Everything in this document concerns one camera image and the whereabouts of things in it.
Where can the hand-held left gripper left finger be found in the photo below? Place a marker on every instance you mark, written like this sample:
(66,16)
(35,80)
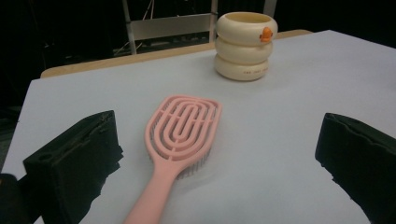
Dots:
(74,161)

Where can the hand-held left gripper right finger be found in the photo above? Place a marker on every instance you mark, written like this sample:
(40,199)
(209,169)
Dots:
(361,155)

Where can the pink hairbrush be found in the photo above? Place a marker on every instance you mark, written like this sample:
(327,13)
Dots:
(155,193)

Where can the cream ringed holder cup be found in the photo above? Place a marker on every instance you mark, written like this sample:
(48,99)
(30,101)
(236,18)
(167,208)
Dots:
(243,53)

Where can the white table mat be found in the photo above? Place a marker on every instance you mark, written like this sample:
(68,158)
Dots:
(280,124)

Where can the white metal stand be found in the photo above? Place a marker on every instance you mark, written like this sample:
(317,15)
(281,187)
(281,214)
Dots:
(171,26)

